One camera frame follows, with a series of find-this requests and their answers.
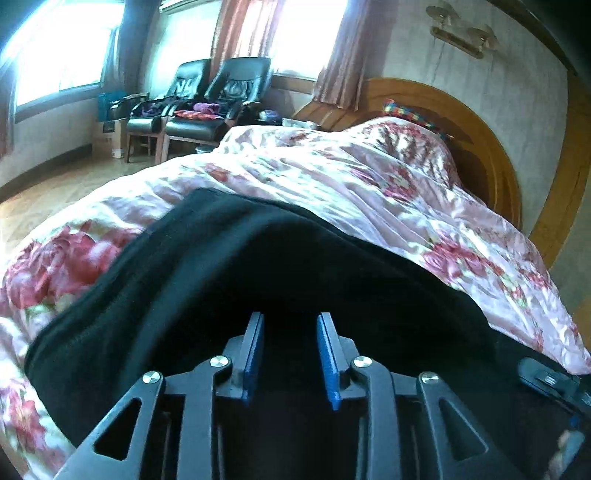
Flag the blue box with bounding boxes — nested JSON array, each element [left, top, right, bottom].
[[97, 92, 151, 121]]

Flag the pink floral blanket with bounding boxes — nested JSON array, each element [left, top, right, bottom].
[[0, 116, 591, 472]]

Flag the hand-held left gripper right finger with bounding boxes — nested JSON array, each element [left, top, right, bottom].
[[315, 312, 522, 480]]

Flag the window behind pink curtains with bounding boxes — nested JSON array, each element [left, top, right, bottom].
[[270, 0, 347, 79]]

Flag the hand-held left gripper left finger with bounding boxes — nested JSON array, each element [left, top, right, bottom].
[[53, 311, 266, 480]]

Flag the cardboard box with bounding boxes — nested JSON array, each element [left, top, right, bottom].
[[92, 117, 127, 160]]

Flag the brass wall lamp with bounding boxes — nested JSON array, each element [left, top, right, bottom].
[[425, 2, 499, 60]]

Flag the colourful checked pillow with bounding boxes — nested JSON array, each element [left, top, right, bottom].
[[382, 98, 455, 139]]

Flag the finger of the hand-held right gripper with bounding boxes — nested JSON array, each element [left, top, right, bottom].
[[517, 357, 591, 407]]

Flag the wooden headboard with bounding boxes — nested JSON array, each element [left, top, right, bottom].
[[295, 78, 522, 232]]

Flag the large side window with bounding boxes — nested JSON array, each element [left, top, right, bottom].
[[9, 0, 125, 116]]

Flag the pink curtain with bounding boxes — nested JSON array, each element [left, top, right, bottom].
[[314, 0, 395, 109], [210, 0, 252, 63]]

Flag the dark curtain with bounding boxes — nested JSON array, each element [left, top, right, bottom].
[[102, 0, 134, 93]]

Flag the black leather armchair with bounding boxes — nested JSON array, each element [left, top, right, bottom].
[[161, 56, 273, 164], [126, 59, 213, 162]]

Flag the black pants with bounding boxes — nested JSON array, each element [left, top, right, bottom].
[[25, 187, 591, 480]]

